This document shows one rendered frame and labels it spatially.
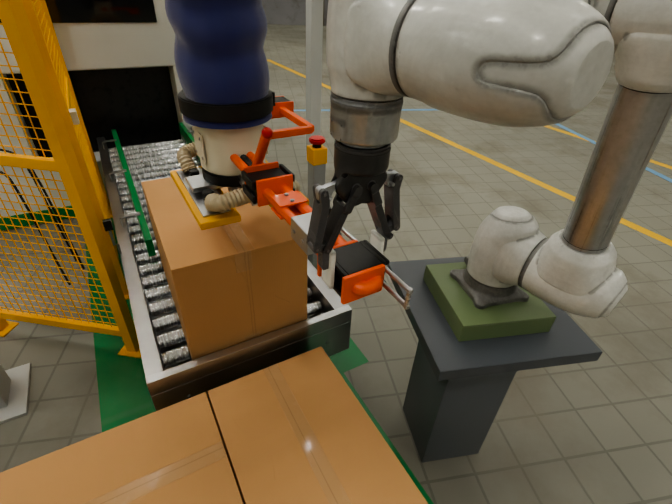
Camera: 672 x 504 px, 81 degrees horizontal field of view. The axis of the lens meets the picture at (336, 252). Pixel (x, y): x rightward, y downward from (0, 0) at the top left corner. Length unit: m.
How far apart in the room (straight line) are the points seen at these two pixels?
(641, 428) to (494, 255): 1.38
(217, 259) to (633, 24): 1.01
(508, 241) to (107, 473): 1.21
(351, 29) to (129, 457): 1.14
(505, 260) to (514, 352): 0.27
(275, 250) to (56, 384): 1.43
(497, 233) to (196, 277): 0.84
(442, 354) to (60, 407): 1.68
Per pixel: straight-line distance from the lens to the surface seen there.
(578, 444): 2.16
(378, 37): 0.44
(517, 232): 1.17
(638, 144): 0.97
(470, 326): 1.20
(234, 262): 1.17
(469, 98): 0.39
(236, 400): 1.31
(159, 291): 1.73
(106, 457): 1.31
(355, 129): 0.49
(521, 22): 0.37
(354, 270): 0.59
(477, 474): 1.89
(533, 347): 1.31
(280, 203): 0.78
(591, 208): 1.04
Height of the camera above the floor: 1.60
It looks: 35 degrees down
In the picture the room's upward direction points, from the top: 3 degrees clockwise
